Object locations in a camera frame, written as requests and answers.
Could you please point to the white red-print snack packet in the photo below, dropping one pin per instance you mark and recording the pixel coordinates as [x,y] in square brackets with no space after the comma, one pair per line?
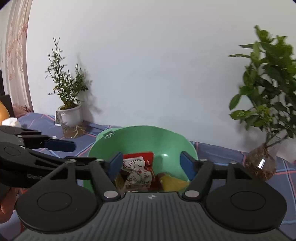
[136,173]

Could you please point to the fine-leaved plant in translucent pot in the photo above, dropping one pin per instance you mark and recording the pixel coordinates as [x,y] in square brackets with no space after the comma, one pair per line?
[69,120]

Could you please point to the orange round object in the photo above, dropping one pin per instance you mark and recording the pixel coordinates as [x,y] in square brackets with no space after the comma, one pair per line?
[3,113]

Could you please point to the blue plaid cloth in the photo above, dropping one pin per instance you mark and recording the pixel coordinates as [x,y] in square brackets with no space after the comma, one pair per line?
[219,153]

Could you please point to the green plastic basin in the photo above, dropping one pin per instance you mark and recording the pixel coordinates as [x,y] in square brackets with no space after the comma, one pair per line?
[143,139]

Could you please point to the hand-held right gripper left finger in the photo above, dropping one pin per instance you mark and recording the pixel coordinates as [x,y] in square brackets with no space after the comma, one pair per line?
[115,165]

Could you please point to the plain red snack packet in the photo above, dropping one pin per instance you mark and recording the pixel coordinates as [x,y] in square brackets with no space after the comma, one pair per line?
[148,156]

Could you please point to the pink patterned curtain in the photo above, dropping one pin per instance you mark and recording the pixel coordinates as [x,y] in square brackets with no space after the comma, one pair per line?
[18,58]

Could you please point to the person's left hand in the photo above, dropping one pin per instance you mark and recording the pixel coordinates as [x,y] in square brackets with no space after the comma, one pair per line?
[7,204]

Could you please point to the broad-leaved plant in glass vase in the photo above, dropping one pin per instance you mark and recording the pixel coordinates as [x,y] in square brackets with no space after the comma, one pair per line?
[261,162]

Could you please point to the tan snack packet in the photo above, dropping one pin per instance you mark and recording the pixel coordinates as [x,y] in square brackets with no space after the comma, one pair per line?
[119,184]

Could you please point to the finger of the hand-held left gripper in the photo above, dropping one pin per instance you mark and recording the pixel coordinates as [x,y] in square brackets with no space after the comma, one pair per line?
[60,145]
[57,160]

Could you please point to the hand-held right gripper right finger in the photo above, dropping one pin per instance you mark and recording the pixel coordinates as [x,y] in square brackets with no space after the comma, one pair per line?
[187,166]

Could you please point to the yellow snack packet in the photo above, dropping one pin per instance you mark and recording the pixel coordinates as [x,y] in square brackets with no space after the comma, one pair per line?
[174,184]

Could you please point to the dark furniture panel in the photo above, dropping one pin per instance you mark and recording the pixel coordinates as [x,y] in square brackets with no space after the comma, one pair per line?
[8,102]

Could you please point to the white digital clock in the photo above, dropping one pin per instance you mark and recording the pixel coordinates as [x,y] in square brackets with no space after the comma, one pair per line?
[57,119]

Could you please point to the white crumpled tissue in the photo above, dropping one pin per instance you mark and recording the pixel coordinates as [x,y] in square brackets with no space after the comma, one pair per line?
[10,121]

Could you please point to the dark red snack packet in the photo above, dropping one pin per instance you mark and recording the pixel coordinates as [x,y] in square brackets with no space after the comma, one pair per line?
[158,183]

